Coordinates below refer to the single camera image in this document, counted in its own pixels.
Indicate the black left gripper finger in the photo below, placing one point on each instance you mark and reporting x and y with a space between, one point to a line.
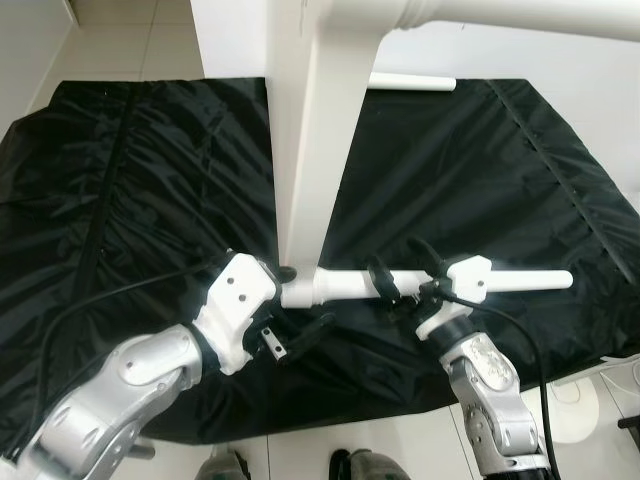
284 272
312 328

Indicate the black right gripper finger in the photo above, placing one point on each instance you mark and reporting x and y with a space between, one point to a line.
380 278
425 255

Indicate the white plastic table leg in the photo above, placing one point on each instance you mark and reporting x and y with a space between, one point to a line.
520 281
540 15
415 82

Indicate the white plastic children table top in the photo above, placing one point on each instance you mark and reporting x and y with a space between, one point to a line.
320 120

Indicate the black cloth table cover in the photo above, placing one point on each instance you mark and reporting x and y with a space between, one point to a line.
480 170

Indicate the grey robot left leg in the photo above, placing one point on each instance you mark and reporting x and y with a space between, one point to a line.
222 466

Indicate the grey robot leg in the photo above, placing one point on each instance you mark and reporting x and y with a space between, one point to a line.
222 466
370 467

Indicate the grey robot right leg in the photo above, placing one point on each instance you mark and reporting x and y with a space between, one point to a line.
370 467

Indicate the white round lamp base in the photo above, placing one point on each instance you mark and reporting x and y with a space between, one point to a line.
575 410

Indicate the black furniture foot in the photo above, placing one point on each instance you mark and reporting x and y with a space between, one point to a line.
630 424

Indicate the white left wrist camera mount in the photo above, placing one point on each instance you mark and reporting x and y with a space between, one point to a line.
235 295

